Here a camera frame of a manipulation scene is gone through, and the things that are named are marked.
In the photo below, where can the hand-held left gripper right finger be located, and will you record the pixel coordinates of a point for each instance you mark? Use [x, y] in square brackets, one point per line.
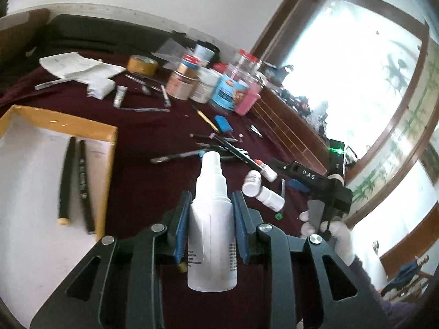
[240, 228]

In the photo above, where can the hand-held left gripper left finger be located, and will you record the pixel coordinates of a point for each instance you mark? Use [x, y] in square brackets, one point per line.
[180, 226]

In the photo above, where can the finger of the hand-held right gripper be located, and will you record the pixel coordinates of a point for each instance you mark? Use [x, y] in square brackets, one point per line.
[298, 185]
[281, 166]

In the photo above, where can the white spray bottle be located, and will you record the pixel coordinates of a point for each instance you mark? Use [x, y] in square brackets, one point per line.
[212, 229]

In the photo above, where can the small white bottle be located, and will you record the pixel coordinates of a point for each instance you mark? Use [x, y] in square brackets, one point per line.
[271, 199]

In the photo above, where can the yellow-rimmed white tray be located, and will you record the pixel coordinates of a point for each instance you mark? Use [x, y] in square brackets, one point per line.
[31, 178]

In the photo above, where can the person's right forearm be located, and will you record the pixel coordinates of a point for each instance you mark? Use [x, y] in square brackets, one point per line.
[377, 291]

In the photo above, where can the person's right hand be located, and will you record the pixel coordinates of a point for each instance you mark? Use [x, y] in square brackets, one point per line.
[343, 241]

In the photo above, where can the white correction pen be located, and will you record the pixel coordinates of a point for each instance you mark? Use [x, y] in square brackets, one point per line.
[267, 171]

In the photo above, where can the wooden sideboard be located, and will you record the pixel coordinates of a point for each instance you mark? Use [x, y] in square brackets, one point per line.
[284, 130]

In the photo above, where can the metal tweezers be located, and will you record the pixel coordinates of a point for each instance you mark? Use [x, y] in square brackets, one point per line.
[255, 131]

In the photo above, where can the long black marker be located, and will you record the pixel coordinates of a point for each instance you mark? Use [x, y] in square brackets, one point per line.
[236, 150]

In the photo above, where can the black silver pen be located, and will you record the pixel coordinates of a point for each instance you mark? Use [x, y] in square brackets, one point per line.
[175, 157]

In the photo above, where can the blue lighter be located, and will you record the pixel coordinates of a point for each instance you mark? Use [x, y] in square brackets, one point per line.
[223, 124]

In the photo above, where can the blue label plastic jar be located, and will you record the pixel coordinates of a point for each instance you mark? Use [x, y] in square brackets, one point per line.
[229, 92]

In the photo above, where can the yellow pencil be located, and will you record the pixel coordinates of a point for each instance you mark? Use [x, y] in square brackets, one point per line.
[203, 115]

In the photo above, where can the white jar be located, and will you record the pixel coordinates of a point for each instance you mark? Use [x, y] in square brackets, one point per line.
[205, 86]

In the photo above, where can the clear jar red lid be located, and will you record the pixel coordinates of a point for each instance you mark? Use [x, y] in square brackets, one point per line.
[247, 61]

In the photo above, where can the wooden chair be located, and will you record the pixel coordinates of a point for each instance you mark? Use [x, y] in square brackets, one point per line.
[408, 277]

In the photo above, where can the dark slim pen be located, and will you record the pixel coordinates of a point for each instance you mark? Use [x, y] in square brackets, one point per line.
[144, 109]

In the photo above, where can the black marker tan cap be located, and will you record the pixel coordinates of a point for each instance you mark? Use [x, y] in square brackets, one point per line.
[67, 181]

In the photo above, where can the copper tin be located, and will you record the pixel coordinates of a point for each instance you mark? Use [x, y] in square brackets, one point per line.
[181, 85]

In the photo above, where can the white slim pen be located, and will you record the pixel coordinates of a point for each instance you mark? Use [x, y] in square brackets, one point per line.
[166, 96]

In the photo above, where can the blue capped container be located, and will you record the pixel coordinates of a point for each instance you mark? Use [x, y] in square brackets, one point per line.
[204, 54]

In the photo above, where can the small silver tube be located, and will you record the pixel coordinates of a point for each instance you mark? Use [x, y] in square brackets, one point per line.
[120, 96]

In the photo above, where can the white tissue pack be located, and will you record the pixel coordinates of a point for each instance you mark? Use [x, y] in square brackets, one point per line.
[101, 88]

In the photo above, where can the clear plastic bag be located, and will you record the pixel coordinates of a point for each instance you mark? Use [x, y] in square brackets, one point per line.
[171, 49]

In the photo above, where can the yellow tape roll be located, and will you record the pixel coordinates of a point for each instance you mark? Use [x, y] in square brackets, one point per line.
[142, 64]

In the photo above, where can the white folded papers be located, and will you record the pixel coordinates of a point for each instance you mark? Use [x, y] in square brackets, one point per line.
[75, 65]

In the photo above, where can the black bag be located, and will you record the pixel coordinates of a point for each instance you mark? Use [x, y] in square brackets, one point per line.
[103, 34]

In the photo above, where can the brown cardboard box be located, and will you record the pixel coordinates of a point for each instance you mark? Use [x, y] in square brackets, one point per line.
[20, 31]

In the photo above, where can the wooden window frame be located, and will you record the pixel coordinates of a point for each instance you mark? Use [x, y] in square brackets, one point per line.
[281, 13]

